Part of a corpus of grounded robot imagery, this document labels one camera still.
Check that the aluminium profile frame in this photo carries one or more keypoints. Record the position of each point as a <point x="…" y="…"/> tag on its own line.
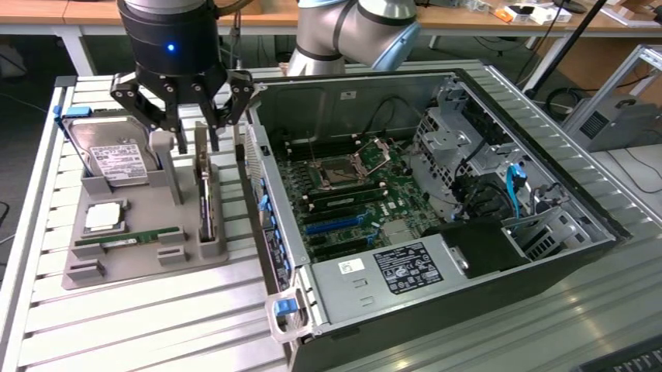
<point x="619" y="75"/>

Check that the CPU socket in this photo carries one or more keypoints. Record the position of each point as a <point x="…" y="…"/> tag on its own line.
<point x="337" y="174"/>

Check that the perforated silver disk bay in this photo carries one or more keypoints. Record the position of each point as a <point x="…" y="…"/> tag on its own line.
<point x="557" y="232"/>

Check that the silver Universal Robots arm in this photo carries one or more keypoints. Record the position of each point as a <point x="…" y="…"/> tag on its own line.
<point x="320" y="35"/>

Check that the open black PC case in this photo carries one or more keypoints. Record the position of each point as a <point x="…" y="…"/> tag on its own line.
<point x="516" y="302"/>

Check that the silver chipset heatsink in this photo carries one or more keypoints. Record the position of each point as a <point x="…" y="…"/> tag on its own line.
<point x="400" y="233"/>

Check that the grey plastic parts rack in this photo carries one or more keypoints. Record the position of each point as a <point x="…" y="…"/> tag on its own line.
<point x="144" y="217"/>

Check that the black tripod pole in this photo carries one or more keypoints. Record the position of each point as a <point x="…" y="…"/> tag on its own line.
<point x="572" y="38"/>

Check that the black keyboard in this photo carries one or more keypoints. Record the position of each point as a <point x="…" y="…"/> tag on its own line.
<point x="635" y="362"/>

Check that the green RAM stick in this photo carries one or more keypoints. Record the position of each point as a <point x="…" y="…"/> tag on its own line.
<point x="129" y="238"/>
<point x="337" y="200"/>

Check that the wooden desk with white legs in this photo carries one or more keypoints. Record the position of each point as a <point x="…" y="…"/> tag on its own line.
<point x="464" y="21"/>
<point x="50" y="15"/>

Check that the silver metal disk bay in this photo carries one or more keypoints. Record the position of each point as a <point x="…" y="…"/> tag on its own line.
<point x="439" y="139"/>

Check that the hard disk with blue carrier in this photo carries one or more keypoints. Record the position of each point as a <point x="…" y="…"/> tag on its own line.
<point x="113" y="155"/>

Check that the grey power supply unit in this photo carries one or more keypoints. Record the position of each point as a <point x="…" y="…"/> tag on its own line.
<point x="351" y="294"/>

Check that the black expansion slot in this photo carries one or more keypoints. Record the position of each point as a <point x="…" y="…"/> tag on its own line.
<point x="343" y="252"/>
<point x="331" y="217"/>
<point x="340" y="243"/>

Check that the graphics card with black fan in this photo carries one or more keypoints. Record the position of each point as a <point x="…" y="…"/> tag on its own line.
<point x="206" y="201"/>

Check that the blue expansion slot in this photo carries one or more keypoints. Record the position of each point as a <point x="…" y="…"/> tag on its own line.
<point x="333" y="226"/>

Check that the thin metal locking lever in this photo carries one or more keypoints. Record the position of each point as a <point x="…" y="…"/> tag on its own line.
<point x="311" y="149"/>

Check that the small orange box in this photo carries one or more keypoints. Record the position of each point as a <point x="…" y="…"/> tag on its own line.
<point x="503" y="14"/>

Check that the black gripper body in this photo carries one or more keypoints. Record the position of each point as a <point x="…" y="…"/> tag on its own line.
<point x="170" y="58"/>

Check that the silver CPU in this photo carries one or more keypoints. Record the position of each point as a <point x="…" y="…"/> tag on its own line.
<point x="102" y="216"/>

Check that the black plastic air shroud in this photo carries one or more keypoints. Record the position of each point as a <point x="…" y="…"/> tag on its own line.
<point x="480" y="248"/>

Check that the white box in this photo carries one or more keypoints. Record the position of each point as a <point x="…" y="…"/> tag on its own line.
<point x="547" y="16"/>

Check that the black RAM slot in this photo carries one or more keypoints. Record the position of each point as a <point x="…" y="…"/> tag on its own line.
<point x="331" y="139"/>
<point x="343" y="193"/>
<point x="372" y="193"/>
<point x="343" y="189"/>
<point x="331" y="143"/>
<point x="331" y="147"/>
<point x="331" y="152"/>

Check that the green motherboard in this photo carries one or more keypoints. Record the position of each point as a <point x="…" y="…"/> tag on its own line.
<point x="397" y="193"/>

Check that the small black device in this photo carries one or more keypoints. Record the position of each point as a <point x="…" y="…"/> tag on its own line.
<point x="519" y="9"/>

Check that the metal socket cover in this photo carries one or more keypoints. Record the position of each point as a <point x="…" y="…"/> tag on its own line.
<point x="372" y="155"/>

